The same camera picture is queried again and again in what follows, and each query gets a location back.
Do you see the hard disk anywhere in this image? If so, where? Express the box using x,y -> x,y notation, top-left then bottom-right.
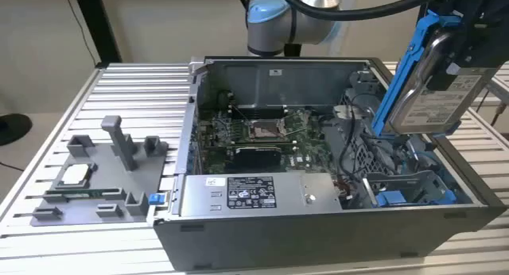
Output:
371,9 -> 495,137

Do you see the black disk wire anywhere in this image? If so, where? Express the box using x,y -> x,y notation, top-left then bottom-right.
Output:
337,92 -> 378,180

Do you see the silver disk bay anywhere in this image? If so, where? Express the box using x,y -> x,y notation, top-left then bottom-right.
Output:
363,169 -> 458,209

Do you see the blue disk carrier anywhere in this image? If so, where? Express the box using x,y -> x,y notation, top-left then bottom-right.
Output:
375,190 -> 456,207

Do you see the green motherboard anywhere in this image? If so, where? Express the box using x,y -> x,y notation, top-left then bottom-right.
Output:
195,106 -> 338,176

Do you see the CPU socket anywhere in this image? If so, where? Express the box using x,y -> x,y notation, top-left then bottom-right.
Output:
245,118 -> 289,140

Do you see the black graphics card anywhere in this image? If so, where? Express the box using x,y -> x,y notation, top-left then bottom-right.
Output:
231,146 -> 282,170

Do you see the silver power supply unit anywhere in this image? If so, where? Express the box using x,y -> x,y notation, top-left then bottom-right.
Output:
177,172 -> 345,215

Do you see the dark grey PC case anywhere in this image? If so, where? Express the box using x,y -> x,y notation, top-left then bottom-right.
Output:
145,55 -> 509,271

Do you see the grey parts rack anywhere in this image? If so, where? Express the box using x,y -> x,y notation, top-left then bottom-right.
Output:
29,115 -> 171,228

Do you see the silver CPU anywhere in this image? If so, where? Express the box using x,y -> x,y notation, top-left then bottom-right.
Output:
58,164 -> 90,185

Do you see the green RAM stick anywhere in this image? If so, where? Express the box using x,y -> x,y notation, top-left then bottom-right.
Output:
45,189 -> 122,197

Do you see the black round stand base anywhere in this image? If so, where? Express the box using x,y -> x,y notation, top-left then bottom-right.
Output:
0,113 -> 31,146

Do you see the thick black cable hose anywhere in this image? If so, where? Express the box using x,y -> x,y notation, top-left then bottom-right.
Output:
275,0 -> 464,21

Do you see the blue disk wire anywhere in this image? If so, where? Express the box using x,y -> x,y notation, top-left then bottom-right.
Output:
396,142 -> 440,174

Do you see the black metal post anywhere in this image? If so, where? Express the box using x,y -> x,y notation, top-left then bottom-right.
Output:
70,0 -> 122,64

